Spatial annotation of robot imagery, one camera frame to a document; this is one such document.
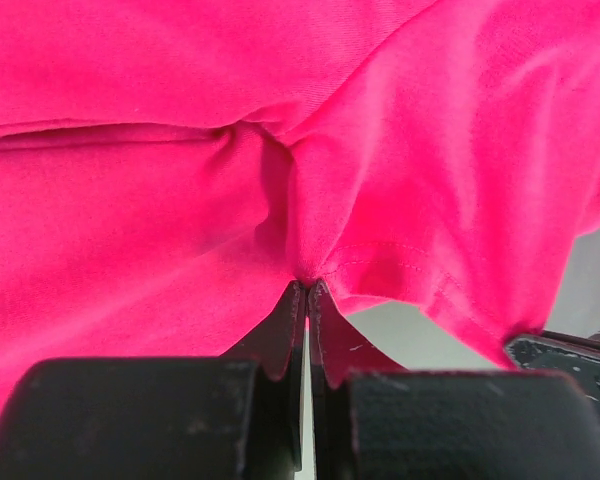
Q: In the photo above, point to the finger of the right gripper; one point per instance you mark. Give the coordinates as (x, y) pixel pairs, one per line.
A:
(575, 356)

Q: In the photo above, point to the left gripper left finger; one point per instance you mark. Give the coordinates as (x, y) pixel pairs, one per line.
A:
(234, 416)

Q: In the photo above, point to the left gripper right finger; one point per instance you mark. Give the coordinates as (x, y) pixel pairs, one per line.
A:
(374, 419)

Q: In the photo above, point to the pink t shirt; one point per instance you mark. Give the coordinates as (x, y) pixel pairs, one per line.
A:
(168, 167)

